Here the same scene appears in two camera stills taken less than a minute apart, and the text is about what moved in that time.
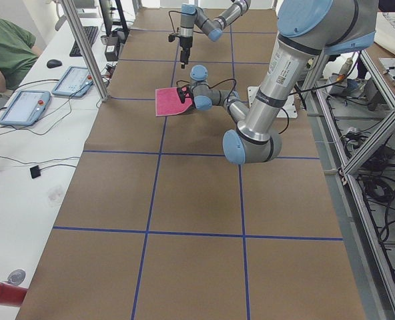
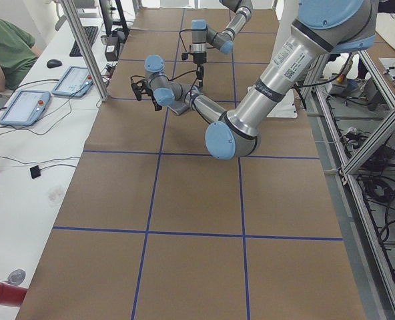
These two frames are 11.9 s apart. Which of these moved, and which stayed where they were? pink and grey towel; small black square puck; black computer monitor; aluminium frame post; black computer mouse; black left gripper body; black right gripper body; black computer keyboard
Moved: black right gripper body; pink and grey towel; black left gripper body
Stayed: black computer monitor; black computer mouse; small black square puck; aluminium frame post; black computer keyboard
